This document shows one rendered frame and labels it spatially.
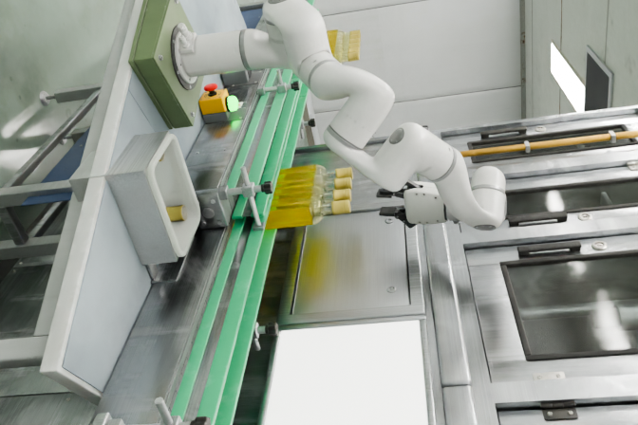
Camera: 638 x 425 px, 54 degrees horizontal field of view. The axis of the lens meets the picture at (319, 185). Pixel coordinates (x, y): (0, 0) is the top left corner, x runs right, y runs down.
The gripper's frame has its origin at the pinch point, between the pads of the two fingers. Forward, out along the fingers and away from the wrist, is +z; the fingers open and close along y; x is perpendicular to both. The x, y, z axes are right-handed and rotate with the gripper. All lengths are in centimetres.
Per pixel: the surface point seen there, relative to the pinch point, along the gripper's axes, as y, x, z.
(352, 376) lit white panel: -11.9, 44.4, -2.5
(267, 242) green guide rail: -3.3, 14.6, 27.4
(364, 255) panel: -12.9, 5.7, 6.0
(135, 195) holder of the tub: 28, 42, 36
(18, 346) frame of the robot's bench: 18, 72, 45
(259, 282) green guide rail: -3.1, 29.2, 22.9
